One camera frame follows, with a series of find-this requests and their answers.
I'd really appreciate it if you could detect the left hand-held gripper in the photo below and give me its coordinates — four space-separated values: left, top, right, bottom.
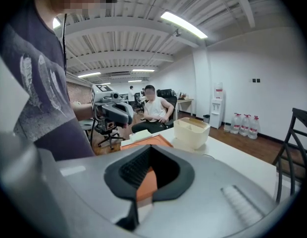
90 84 134 126

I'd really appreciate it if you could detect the clear water jug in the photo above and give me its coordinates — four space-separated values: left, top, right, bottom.
247 115 261 140
239 114 251 137
229 113 241 135

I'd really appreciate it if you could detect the person's navy feather-print shirt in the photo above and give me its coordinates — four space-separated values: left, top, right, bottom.
0 0 96 162

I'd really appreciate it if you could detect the white rectangular box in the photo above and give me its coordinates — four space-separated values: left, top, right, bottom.
129 129 153 144

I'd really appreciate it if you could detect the orange sheet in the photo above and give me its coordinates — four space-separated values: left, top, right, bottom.
120 134 174 151

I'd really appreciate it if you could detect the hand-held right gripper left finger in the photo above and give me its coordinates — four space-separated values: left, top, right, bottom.
37 144 154 238

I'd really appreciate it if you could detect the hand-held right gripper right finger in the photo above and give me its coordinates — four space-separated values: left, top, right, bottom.
133 144 294 238

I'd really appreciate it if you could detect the black metal chair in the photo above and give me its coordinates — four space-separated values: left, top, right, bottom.
271 107 307 203

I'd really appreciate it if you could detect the wooden desk with white legs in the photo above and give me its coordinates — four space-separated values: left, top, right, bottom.
176 97 195 117

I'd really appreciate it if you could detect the cream plastic organizer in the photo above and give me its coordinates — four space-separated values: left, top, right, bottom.
173 117 211 150

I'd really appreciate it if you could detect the orange box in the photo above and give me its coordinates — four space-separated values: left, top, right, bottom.
135 166 158 202

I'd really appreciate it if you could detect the black mesh office chair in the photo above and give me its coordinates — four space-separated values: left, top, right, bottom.
90 118 126 150

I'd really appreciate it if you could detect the person's left forearm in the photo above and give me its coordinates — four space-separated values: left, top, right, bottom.
71 102 95 121

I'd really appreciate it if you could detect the white water dispenser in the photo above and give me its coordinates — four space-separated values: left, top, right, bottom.
209 82 225 130

